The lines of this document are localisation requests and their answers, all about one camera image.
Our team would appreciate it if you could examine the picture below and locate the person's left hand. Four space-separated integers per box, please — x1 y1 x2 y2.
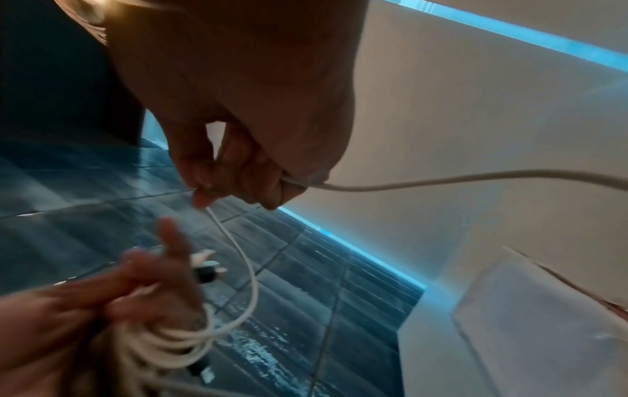
0 216 213 397

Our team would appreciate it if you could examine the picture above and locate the person's right hand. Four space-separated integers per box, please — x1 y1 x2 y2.
53 0 362 211

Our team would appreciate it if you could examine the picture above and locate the white charging cable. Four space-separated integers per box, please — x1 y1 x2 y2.
104 169 628 397

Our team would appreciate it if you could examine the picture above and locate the clear plastic bag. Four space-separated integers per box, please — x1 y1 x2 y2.
450 245 628 397

